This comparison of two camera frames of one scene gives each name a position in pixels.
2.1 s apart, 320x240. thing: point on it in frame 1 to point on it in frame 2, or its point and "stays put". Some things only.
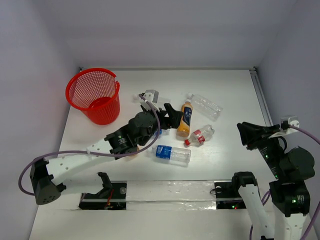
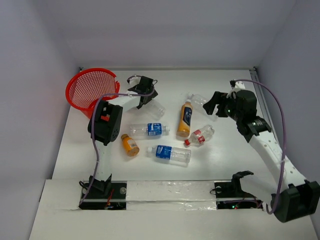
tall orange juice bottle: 183,128 stays put
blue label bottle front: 169,152 stays put
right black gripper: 250,132 to 220,98
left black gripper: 162,116 to 147,96
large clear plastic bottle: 205,107 stays put
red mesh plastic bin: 96,92 stays put
